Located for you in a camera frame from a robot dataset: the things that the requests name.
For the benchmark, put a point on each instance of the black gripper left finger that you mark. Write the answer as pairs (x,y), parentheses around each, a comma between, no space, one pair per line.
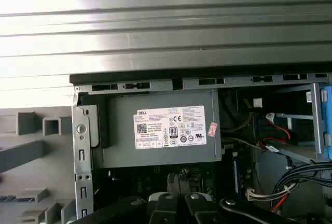
(163,208)

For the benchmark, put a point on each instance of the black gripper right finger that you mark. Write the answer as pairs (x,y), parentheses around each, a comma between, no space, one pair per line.
(197,208)

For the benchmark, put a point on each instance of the green motherboard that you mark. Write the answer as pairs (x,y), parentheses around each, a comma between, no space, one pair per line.
(145,177)

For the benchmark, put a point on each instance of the blue drive bay latch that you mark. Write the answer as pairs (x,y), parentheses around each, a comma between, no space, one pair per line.
(327,120)

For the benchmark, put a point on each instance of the grey power supply unit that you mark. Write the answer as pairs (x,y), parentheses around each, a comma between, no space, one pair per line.
(122,130)

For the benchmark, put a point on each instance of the black PC case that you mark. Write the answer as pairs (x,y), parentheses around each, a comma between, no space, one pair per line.
(155,75)

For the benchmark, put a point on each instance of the grey parts rack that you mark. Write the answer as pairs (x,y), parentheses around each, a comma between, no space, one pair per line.
(59,182)

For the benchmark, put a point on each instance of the blue-labelled RAM stick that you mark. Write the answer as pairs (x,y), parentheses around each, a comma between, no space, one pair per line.
(235,177)

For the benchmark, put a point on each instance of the grey metal drive cage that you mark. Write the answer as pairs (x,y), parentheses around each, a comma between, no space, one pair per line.
(317,117)

